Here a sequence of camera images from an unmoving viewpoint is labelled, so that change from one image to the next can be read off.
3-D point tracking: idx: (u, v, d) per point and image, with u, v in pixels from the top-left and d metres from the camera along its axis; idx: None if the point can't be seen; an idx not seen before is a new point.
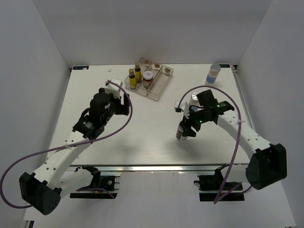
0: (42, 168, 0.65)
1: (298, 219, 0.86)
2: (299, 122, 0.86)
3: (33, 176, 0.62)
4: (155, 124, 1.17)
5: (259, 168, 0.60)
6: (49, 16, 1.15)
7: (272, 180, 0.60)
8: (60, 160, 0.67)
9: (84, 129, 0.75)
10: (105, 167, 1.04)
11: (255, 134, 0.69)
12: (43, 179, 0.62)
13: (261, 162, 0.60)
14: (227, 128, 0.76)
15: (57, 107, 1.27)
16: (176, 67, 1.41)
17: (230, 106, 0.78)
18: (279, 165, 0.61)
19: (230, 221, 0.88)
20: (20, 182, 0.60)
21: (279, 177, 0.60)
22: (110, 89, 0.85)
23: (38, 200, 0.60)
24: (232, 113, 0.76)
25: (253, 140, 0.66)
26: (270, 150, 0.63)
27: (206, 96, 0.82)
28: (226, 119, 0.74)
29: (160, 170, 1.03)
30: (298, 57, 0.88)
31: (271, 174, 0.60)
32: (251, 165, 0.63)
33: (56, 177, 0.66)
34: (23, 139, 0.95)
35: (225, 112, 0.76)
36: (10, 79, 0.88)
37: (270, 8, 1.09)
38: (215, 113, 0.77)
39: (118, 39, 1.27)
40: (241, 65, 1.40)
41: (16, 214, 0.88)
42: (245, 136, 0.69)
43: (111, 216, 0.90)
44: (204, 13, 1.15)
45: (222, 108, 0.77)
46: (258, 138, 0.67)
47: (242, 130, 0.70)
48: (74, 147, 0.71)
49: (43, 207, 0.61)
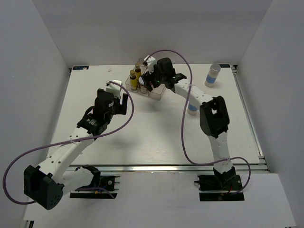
0: (47, 161, 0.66)
1: (298, 219, 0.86)
2: (299, 122, 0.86)
3: (37, 169, 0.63)
4: (154, 124, 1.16)
5: (207, 117, 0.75)
6: (49, 16, 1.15)
7: (219, 125, 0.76)
8: (65, 154, 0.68)
9: (88, 126, 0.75)
10: (105, 167, 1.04)
11: (202, 93, 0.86)
12: (48, 172, 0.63)
13: (208, 112, 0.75)
14: (183, 94, 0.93)
15: (57, 106, 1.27)
16: (175, 67, 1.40)
17: (184, 76, 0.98)
18: (221, 112, 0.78)
19: (230, 220, 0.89)
20: (24, 175, 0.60)
21: (223, 123, 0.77)
22: (111, 89, 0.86)
23: (43, 192, 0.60)
24: (185, 80, 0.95)
25: (203, 98, 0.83)
26: (214, 102, 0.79)
27: (167, 65, 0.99)
28: (180, 86, 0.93)
29: (160, 170, 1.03)
30: (298, 57, 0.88)
31: (218, 120, 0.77)
32: (202, 116, 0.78)
33: (61, 170, 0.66)
34: (23, 138, 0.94)
35: (179, 81, 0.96)
36: (9, 79, 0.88)
37: (270, 8, 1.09)
38: (172, 83, 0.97)
39: (119, 39, 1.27)
40: (240, 65, 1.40)
41: (15, 215, 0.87)
42: (194, 95, 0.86)
43: (111, 216, 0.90)
44: (205, 14, 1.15)
45: (177, 77, 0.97)
46: (204, 95, 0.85)
47: (192, 92, 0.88)
48: (79, 141, 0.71)
49: (47, 200, 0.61)
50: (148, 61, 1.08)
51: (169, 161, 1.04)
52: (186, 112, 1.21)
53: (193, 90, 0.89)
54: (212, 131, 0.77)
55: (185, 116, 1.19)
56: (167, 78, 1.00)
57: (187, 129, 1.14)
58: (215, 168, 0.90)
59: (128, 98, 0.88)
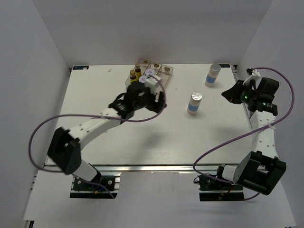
0: (76, 128, 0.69)
1: (298, 219, 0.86)
2: (299, 123, 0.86)
3: (67, 132, 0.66)
4: (154, 124, 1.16)
5: (246, 168, 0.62)
6: (49, 17, 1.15)
7: (252, 184, 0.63)
8: (94, 125, 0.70)
9: (118, 108, 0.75)
10: (105, 167, 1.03)
11: (270, 142, 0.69)
12: (76, 136, 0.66)
13: (253, 165, 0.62)
14: (254, 125, 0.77)
15: (57, 106, 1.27)
16: (175, 67, 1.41)
17: (274, 110, 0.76)
18: (268, 177, 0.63)
19: (230, 220, 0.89)
20: (55, 133, 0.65)
21: (258, 188, 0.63)
22: (150, 82, 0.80)
23: (65, 154, 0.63)
24: (270, 116, 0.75)
25: (264, 147, 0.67)
26: (272, 163, 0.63)
27: (268, 86, 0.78)
28: (258, 116, 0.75)
29: (160, 170, 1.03)
30: (299, 57, 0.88)
31: (256, 181, 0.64)
32: (243, 161, 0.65)
33: (86, 140, 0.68)
34: (22, 139, 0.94)
35: (264, 111, 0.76)
36: (9, 79, 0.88)
37: (271, 8, 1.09)
38: (255, 107, 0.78)
39: (119, 39, 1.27)
40: (241, 65, 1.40)
41: (15, 215, 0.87)
42: (259, 138, 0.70)
43: (111, 216, 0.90)
44: (205, 13, 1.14)
45: (268, 107, 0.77)
46: (269, 146, 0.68)
47: (261, 131, 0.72)
48: (108, 119, 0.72)
49: (65, 164, 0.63)
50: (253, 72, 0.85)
51: (169, 161, 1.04)
52: (186, 112, 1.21)
53: (263, 131, 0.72)
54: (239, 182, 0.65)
55: (185, 116, 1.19)
56: (257, 99, 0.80)
57: (188, 129, 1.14)
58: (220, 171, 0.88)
59: (163, 96, 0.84)
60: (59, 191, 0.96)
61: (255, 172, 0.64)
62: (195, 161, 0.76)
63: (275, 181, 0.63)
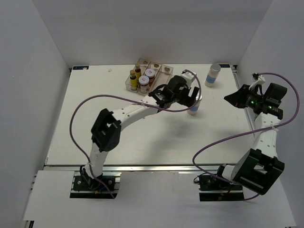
0: (119, 111, 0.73)
1: (298, 219, 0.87)
2: (299, 123, 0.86)
3: (110, 114, 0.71)
4: (154, 124, 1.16)
5: (244, 163, 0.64)
6: (49, 17, 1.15)
7: (250, 181, 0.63)
8: (134, 111, 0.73)
9: (157, 98, 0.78)
10: (105, 168, 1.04)
11: (272, 142, 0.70)
12: (118, 118, 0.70)
13: (252, 161, 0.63)
14: (257, 126, 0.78)
15: (57, 106, 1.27)
16: (175, 67, 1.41)
17: (280, 114, 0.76)
18: (266, 177, 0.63)
19: (230, 220, 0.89)
20: (100, 113, 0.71)
21: (254, 186, 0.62)
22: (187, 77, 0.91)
23: (106, 133, 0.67)
24: (275, 119, 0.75)
25: (264, 146, 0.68)
26: (270, 163, 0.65)
27: (276, 91, 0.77)
28: (262, 117, 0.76)
29: (160, 170, 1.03)
30: (299, 57, 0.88)
31: (253, 179, 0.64)
32: (243, 158, 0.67)
33: (125, 124, 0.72)
34: (22, 139, 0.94)
35: (268, 114, 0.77)
36: (9, 79, 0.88)
37: (270, 8, 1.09)
38: (261, 109, 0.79)
39: (119, 39, 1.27)
40: (241, 65, 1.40)
41: (15, 215, 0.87)
42: (261, 137, 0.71)
43: (111, 216, 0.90)
44: (205, 13, 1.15)
45: (273, 110, 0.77)
46: (270, 146, 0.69)
47: (263, 132, 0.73)
48: (147, 107, 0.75)
49: (104, 143, 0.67)
50: (259, 78, 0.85)
51: (169, 161, 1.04)
52: (186, 112, 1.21)
53: (266, 131, 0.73)
54: (236, 179, 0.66)
55: (185, 116, 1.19)
56: (263, 103, 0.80)
57: (188, 129, 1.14)
58: (221, 171, 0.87)
59: (196, 91, 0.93)
60: (60, 191, 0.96)
61: (254, 171, 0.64)
62: (194, 157, 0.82)
63: (272, 182, 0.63)
